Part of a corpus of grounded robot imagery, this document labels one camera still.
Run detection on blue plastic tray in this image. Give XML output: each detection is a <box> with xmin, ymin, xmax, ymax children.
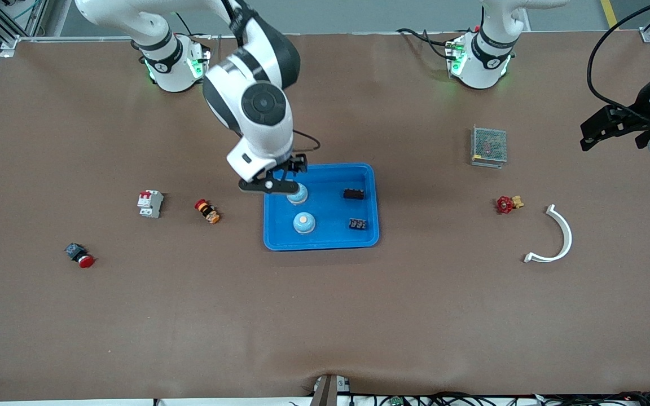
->
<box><xmin>263</xmin><ymin>163</ymin><xmax>380</xmax><ymax>251</ymax></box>

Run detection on orange black emergency stop button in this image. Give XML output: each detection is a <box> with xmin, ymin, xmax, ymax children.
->
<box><xmin>194</xmin><ymin>198</ymin><xmax>221</xmax><ymax>225</ymax></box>

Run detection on white curved plastic piece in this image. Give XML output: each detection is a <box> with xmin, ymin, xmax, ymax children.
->
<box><xmin>523</xmin><ymin>204</ymin><xmax>573</xmax><ymax>264</ymax></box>

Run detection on metal mesh power supply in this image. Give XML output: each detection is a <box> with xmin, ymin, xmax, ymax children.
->
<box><xmin>470</xmin><ymin>125</ymin><xmax>508</xmax><ymax>169</ymax></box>

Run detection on brown table mat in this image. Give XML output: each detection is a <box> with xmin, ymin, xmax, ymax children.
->
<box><xmin>0</xmin><ymin>31</ymin><xmax>650</xmax><ymax>402</ymax></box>

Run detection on red mushroom push button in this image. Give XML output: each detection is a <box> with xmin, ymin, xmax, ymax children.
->
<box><xmin>64</xmin><ymin>242</ymin><xmax>96</xmax><ymax>269</ymax></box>

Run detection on metal table edge clamp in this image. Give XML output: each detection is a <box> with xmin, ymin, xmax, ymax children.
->
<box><xmin>311</xmin><ymin>374</ymin><xmax>352</xmax><ymax>406</ymax></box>

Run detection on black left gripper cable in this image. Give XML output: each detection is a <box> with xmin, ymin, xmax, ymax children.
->
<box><xmin>586</xmin><ymin>0</ymin><xmax>650</xmax><ymax>119</ymax></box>

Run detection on white circuit breaker red switch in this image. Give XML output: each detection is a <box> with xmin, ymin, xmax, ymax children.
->
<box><xmin>137</xmin><ymin>189</ymin><xmax>164</xmax><ymax>219</ymax></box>

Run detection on red handle brass valve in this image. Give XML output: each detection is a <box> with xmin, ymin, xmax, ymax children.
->
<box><xmin>495</xmin><ymin>195</ymin><xmax>525</xmax><ymax>215</ymax></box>

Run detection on black left arm base cables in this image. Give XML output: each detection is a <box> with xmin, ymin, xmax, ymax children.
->
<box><xmin>397</xmin><ymin>27</ymin><xmax>458</xmax><ymax>61</ymax></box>

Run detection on black cable bundle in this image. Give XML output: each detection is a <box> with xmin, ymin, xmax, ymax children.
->
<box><xmin>348</xmin><ymin>391</ymin><xmax>650</xmax><ymax>406</ymax></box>

